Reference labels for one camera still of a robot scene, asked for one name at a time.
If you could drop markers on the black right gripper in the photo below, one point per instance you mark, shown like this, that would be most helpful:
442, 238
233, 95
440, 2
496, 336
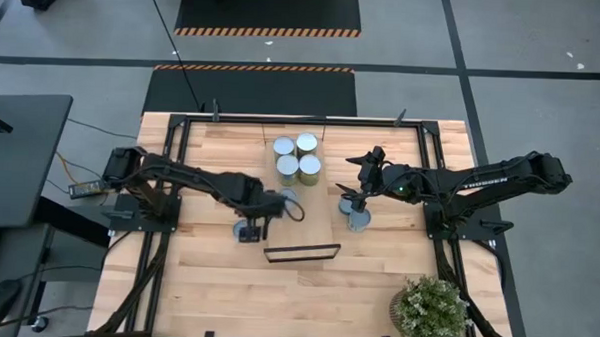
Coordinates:
379, 178

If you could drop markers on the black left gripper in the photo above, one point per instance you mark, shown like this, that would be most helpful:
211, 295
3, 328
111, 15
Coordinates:
266, 205

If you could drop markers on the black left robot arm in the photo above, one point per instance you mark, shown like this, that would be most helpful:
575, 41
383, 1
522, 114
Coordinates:
189, 177

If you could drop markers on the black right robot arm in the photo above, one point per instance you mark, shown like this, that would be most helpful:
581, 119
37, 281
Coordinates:
479, 185

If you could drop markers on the short can yellow teal label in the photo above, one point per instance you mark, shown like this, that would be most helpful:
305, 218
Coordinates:
345, 207

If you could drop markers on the white can vegetable drawings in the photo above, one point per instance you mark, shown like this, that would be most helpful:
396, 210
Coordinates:
360, 221

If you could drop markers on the black striped-edge floor mat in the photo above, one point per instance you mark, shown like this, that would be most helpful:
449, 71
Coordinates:
253, 89
268, 12

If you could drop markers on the potted green plant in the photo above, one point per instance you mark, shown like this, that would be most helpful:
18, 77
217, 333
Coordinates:
432, 310

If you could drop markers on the black power adapter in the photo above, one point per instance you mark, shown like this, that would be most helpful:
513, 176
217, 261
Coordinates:
86, 188

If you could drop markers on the black desk foot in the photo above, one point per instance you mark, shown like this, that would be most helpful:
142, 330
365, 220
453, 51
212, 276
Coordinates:
39, 323

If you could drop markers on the grey desk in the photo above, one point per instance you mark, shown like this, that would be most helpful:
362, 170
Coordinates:
11, 258

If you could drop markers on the black monitor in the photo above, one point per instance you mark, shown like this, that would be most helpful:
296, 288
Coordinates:
20, 159

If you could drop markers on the wooden shelf black metal frame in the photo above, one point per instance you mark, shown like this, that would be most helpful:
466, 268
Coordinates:
313, 214

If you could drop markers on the black aluminium rig frame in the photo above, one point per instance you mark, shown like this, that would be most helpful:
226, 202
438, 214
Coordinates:
301, 121

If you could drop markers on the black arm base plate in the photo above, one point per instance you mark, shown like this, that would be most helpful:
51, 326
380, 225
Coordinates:
143, 220
460, 224

